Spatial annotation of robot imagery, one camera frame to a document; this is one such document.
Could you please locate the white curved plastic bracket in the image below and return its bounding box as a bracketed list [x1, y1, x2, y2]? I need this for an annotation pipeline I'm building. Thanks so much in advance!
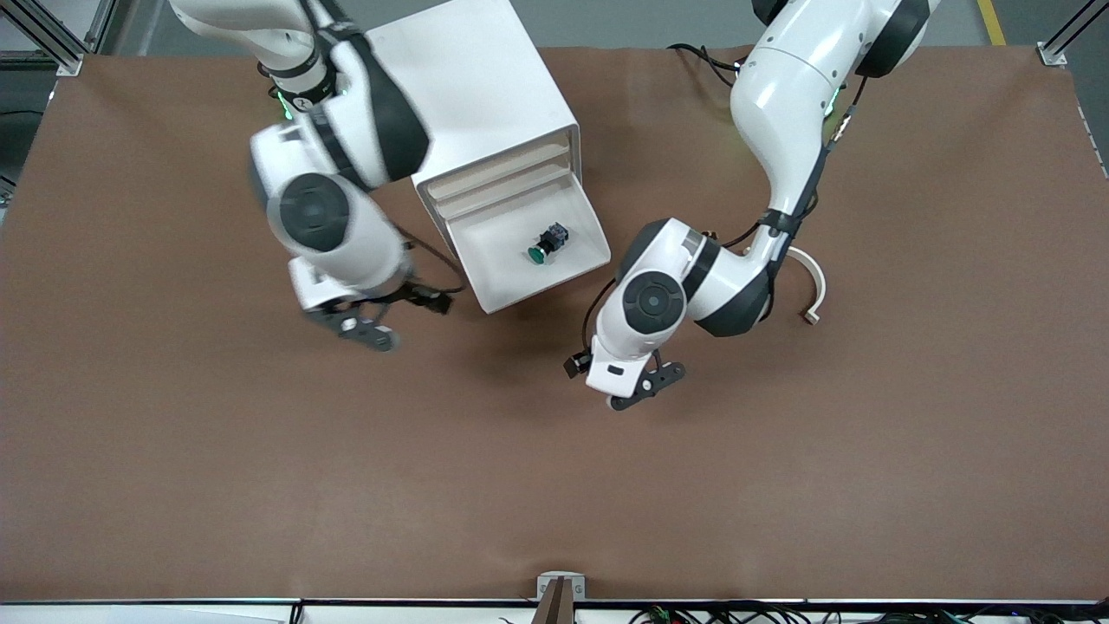
[784, 247, 827, 327]

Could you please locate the grey metal bracket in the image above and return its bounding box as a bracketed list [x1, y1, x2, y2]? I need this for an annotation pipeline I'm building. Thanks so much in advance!
[536, 571, 587, 601]

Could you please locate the black base cable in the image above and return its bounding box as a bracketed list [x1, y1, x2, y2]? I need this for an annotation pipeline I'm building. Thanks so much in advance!
[667, 42, 746, 88]

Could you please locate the black cable bundle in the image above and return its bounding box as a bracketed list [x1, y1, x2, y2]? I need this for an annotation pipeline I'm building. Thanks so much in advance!
[628, 602, 1109, 624]

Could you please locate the brown table cover sheet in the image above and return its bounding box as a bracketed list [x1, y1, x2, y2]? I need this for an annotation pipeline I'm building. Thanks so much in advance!
[0, 45, 1109, 603]

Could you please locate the aluminium frame profile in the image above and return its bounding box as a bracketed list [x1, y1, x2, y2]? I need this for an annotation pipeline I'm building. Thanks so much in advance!
[0, 0, 118, 77]
[1038, 0, 1109, 68]

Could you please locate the green push button switch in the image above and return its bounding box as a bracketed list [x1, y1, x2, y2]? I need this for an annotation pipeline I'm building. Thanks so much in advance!
[527, 223, 570, 264]

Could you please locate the dark tapered post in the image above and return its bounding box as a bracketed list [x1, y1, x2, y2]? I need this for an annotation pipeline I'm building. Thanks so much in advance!
[530, 577, 576, 624]

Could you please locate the white drawer cabinet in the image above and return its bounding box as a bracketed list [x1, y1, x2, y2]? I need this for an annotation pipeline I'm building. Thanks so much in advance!
[368, 0, 581, 228]

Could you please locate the white plastic drawer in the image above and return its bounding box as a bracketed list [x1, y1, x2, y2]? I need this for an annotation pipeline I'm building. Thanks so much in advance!
[433, 165, 571, 218]
[426, 143, 571, 198]
[446, 169, 613, 315]

